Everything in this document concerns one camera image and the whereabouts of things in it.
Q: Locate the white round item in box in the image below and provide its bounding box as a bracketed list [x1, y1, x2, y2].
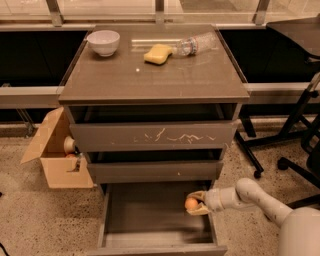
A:
[63, 136, 75, 154]

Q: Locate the orange fruit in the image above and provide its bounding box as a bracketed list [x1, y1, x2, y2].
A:
[185, 198, 198, 210]

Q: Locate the grey middle drawer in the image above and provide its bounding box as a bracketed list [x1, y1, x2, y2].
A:
[88, 149, 223, 183]

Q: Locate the grey drawer cabinet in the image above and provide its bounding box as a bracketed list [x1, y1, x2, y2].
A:
[58, 23, 250, 198]

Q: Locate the black table stand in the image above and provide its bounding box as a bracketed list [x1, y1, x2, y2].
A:
[235, 16, 320, 179]

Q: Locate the yellow sponge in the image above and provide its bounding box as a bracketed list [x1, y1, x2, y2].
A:
[144, 44, 172, 65]

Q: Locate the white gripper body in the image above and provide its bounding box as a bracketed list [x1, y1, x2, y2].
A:
[204, 189, 224, 212]

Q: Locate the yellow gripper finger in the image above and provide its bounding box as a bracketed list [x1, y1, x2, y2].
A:
[187, 191, 206, 202]
[188, 203, 210, 216]

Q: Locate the clear plastic water bottle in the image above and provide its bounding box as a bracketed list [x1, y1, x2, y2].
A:
[172, 32, 216, 57]

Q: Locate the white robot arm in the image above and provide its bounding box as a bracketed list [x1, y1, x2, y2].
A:
[185, 178, 320, 256]

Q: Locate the open cardboard box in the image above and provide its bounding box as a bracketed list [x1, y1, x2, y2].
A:
[21, 107, 94, 189]

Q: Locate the grey open bottom drawer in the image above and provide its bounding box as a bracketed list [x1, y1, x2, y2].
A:
[87, 181, 227, 256]

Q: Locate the white ceramic bowl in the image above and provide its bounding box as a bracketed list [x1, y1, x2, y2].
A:
[87, 30, 120, 57]

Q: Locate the grey top drawer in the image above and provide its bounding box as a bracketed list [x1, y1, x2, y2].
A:
[70, 120, 236, 152]

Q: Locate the black office chair base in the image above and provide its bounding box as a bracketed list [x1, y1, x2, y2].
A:
[277, 135, 320, 209]

